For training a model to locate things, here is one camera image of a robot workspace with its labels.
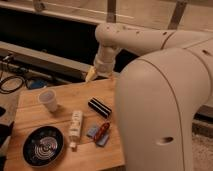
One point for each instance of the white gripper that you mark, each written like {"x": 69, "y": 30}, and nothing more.
{"x": 100, "y": 68}

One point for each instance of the black striped eraser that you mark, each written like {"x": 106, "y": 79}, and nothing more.
{"x": 100, "y": 108}

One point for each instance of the wooden board table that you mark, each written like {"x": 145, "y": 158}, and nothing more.
{"x": 31, "y": 115}

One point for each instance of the black object at left edge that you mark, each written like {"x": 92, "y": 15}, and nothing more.
{"x": 6, "y": 125}

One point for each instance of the red toy car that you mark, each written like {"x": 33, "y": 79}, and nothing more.
{"x": 102, "y": 130}

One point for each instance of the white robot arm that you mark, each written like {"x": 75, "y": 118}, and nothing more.
{"x": 158, "y": 93}

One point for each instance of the white glue bottle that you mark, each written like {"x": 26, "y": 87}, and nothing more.
{"x": 75, "y": 129}

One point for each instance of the black spiral-pattern bowl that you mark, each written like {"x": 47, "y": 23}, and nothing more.
{"x": 43, "y": 146}

